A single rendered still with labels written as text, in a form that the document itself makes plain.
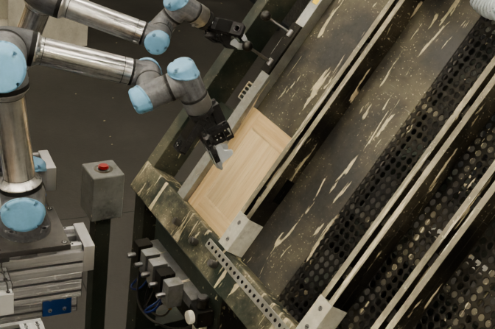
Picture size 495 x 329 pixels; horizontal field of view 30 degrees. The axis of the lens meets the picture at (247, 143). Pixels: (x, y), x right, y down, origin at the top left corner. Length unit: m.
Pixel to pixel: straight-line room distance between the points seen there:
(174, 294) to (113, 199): 0.48
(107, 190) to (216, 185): 0.41
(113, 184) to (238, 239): 0.59
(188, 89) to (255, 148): 0.75
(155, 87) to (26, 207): 0.47
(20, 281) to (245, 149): 0.89
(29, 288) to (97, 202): 0.61
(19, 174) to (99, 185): 0.84
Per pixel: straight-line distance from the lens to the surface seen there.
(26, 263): 2.79
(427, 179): 2.58
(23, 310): 2.95
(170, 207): 3.28
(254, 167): 3.10
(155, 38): 2.90
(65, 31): 6.95
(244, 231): 2.96
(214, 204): 3.17
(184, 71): 2.40
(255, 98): 3.21
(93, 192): 3.32
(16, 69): 2.35
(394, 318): 2.49
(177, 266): 3.20
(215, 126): 2.53
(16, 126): 2.44
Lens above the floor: 2.54
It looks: 26 degrees down
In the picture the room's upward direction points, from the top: 8 degrees clockwise
